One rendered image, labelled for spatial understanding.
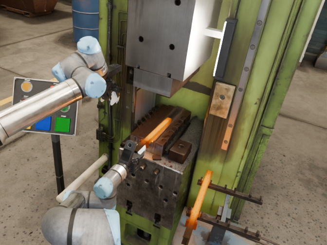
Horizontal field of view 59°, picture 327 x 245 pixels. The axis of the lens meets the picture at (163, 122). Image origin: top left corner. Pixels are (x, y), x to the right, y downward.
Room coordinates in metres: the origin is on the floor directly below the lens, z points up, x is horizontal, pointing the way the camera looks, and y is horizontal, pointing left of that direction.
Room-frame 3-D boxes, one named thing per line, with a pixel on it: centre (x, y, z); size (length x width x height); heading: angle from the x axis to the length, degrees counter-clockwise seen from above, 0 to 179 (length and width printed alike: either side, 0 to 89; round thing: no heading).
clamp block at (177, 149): (1.23, -0.11, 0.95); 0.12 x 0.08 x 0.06; 159
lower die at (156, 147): (1.44, 0.00, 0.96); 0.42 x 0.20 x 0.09; 159
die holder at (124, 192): (1.43, -0.05, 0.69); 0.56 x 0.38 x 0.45; 159
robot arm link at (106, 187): (0.87, 0.20, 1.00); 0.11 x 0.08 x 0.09; 159
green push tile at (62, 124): (1.25, 0.52, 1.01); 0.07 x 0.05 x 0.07; 94
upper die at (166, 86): (1.44, 0.00, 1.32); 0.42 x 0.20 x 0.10; 159
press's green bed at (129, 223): (1.43, -0.05, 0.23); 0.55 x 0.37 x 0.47; 159
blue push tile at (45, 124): (1.24, 0.62, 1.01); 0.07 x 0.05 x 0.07; 94
